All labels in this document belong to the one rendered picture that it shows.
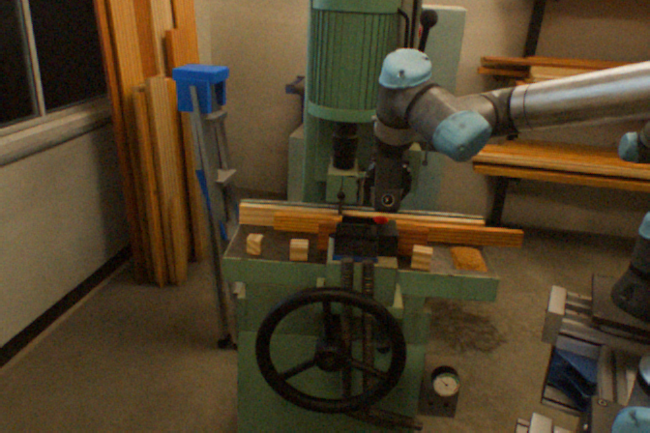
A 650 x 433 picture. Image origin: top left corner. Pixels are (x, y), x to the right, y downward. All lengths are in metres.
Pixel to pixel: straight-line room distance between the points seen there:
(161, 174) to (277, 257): 1.49
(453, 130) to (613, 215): 3.23
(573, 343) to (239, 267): 0.80
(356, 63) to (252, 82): 2.69
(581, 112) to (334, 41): 0.49
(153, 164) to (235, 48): 1.43
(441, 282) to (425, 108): 0.49
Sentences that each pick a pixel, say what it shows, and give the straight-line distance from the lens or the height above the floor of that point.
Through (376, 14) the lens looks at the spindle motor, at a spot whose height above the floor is 1.41.
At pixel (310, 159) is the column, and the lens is 1.39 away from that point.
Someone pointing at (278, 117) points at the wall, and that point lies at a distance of 3.72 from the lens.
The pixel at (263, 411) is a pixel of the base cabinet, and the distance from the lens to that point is 1.39.
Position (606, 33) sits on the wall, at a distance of 3.62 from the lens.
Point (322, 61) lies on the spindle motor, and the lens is 1.09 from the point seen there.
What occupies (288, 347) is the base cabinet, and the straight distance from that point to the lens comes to 1.25.
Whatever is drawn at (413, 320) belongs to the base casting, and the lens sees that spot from 1.20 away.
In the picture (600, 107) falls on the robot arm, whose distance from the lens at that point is 0.80.
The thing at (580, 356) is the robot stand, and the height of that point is 0.68.
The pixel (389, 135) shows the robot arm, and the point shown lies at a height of 1.23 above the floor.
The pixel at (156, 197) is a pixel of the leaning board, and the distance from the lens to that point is 2.60.
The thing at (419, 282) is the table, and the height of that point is 0.87.
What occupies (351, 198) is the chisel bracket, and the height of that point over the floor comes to 1.01.
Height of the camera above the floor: 1.45
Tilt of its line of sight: 22 degrees down
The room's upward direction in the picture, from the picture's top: 3 degrees clockwise
